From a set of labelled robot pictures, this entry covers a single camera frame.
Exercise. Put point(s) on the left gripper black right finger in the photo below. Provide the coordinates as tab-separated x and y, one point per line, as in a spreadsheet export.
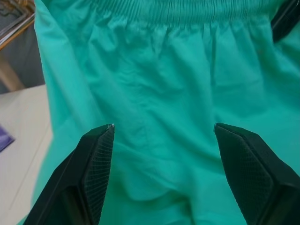
257	182

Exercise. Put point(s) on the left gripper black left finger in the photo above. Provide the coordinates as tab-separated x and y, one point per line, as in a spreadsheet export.
77	182

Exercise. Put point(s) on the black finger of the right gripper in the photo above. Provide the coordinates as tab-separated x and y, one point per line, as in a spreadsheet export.
287	18

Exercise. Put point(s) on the green shorts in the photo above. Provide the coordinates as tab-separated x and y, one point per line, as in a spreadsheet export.
164	82

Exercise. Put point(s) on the small purple tissue box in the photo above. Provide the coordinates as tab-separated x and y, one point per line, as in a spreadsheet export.
4	140

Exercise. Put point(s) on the wooden clothes rack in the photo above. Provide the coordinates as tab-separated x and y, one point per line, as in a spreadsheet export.
9	77

